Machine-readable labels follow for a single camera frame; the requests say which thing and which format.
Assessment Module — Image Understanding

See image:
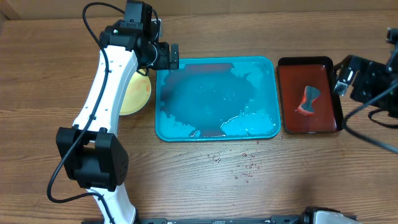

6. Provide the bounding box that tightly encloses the yellow-green round plate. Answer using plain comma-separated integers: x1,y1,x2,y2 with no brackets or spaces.
120,69,152,116

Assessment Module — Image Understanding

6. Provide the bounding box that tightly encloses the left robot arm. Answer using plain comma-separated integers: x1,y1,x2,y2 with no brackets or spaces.
47,1,179,223

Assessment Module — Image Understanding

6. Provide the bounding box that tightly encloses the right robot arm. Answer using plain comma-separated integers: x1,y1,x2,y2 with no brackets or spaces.
333,27,397,154

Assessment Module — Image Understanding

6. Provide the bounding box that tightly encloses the teal plastic tray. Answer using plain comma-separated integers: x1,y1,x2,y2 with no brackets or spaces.
155,56,281,142

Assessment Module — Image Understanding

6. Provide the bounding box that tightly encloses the dark red lacquer tray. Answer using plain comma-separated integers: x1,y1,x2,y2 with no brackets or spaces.
277,56,343,134

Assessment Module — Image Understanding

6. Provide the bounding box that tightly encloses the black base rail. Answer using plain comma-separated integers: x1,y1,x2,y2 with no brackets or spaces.
81,214,358,224

